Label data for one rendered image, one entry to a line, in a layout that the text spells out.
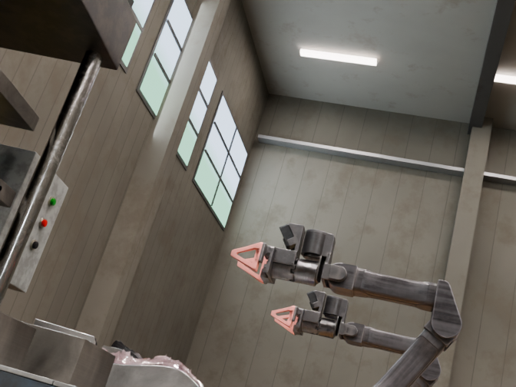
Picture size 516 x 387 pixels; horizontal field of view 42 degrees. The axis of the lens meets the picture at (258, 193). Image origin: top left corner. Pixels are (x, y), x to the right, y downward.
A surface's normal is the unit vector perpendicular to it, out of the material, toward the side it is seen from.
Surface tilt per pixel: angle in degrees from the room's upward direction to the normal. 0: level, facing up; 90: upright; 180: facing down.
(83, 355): 90
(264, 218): 90
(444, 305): 90
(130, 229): 90
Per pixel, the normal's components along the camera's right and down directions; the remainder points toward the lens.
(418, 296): -0.35, -0.37
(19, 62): 0.95, 0.18
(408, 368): -0.13, -0.36
